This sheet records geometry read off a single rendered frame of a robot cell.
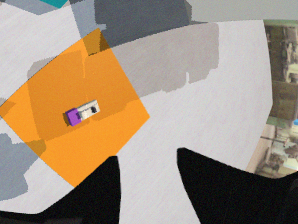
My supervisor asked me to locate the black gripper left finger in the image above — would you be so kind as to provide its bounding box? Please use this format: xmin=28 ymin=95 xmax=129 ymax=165
xmin=0 ymin=155 xmax=121 ymax=224

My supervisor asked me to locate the orange square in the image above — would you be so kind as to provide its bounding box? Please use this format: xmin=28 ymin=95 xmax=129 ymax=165
xmin=0 ymin=28 xmax=150 ymax=188

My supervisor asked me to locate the grey panel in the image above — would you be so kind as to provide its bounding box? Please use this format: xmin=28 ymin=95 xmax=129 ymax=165
xmin=184 ymin=0 xmax=298 ymax=26

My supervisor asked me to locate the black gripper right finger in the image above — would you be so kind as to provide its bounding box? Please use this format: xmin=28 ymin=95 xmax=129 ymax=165
xmin=177 ymin=148 xmax=298 ymax=224

